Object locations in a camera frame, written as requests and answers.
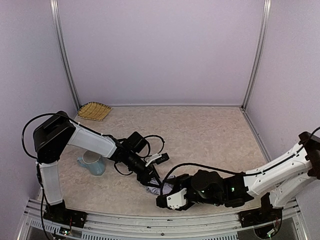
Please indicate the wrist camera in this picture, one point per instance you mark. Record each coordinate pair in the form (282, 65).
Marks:
(157, 158)
(177, 200)

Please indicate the aluminium corner post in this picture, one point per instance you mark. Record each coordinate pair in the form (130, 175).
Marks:
(258, 53)
(54, 6)

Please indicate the lilac folding umbrella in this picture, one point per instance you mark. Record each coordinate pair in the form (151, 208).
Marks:
(156, 189)

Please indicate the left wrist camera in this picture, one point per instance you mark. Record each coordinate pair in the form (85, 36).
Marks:
(157, 158)

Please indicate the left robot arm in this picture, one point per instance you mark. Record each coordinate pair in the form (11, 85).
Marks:
(58, 132)

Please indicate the yellow woven mat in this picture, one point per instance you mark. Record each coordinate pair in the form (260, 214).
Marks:
(94, 111)

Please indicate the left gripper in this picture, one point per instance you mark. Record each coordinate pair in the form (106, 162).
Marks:
(146, 178)

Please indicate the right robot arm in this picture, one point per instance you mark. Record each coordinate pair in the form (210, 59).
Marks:
(275, 183)

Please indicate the light blue mug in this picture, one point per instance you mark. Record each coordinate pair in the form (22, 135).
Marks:
(93, 162)

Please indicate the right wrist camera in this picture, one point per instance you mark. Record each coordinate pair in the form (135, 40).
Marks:
(177, 200)

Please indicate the left aluminium corner post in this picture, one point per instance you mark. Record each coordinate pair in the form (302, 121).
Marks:
(54, 6)

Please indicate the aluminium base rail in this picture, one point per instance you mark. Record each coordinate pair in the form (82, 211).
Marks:
(107, 226)

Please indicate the right aluminium corner post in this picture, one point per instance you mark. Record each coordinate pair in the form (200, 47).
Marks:
(258, 53)

